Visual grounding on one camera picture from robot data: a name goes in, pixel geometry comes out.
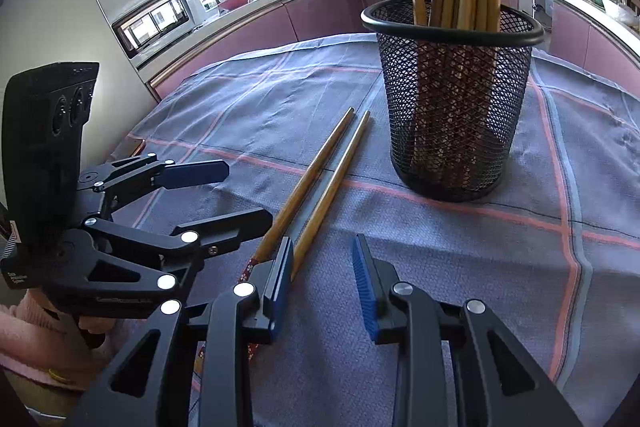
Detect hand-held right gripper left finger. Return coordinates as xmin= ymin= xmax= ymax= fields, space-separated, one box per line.
xmin=65 ymin=236 xmax=296 ymax=427

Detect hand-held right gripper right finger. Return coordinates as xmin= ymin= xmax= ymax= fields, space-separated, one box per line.
xmin=351 ymin=233 xmax=583 ymax=427

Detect person's left hand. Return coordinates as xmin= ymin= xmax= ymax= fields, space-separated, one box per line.
xmin=79 ymin=317 xmax=109 ymax=340

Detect silver microwave oven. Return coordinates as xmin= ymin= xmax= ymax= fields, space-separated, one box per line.
xmin=110 ymin=0 xmax=206 ymax=60

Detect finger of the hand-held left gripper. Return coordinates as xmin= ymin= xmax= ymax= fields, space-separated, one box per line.
xmin=66 ymin=207 xmax=274 ymax=309
xmin=77 ymin=154 xmax=230 ymax=216

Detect pink kitchen cabinets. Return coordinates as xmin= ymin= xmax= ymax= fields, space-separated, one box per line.
xmin=147 ymin=0 xmax=640 ymax=104

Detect black mesh basket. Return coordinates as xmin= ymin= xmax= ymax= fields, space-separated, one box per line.
xmin=361 ymin=0 xmax=545 ymax=203

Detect person's left forearm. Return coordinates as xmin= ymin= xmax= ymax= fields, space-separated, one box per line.
xmin=0 ymin=289 xmax=117 ymax=394

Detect blue checked tablecloth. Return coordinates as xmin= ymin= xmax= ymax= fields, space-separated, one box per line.
xmin=107 ymin=32 xmax=640 ymax=427

